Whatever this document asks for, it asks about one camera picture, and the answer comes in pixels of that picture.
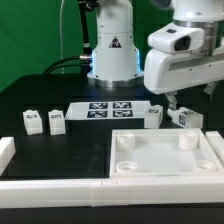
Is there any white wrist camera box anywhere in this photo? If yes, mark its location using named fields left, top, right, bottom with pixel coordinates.
left=148, top=23, right=205, bottom=54

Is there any white left fence piece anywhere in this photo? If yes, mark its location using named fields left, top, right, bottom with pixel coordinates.
left=0, top=137, right=16, bottom=176

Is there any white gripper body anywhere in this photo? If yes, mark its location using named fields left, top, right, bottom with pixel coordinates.
left=144, top=44, right=224, bottom=94

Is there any white right fence piece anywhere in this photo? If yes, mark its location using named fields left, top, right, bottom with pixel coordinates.
left=206, top=131, right=224, bottom=166

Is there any white front fence rail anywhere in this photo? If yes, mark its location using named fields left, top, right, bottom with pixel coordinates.
left=0, top=175, right=224, bottom=208

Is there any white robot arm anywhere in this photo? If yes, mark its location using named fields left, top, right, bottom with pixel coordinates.
left=88, top=0, right=224, bottom=95

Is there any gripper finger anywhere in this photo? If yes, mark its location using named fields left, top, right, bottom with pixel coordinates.
left=204, top=82, right=217, bottom=100
left=165, top=91, right=177, bottom=110

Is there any white fence piece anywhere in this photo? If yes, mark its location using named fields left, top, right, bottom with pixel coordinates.
left=206, top=131, right=224, bottom=166
left=0, top=137, right=16, bottom=176

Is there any black cable bundle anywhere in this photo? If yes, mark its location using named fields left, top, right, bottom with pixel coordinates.
left=43, top=0, right=98, bottom=75

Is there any white square table top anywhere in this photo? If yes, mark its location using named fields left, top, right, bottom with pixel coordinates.
left=109, top=129, right=224, bottom=178

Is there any thin white cable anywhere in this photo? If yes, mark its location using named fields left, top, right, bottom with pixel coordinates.
left=59, top=0, right=67, bottom=75

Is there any white marker sheet with tags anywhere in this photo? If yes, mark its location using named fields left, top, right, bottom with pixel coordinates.
left=65, top=101, right=151, bottom=120

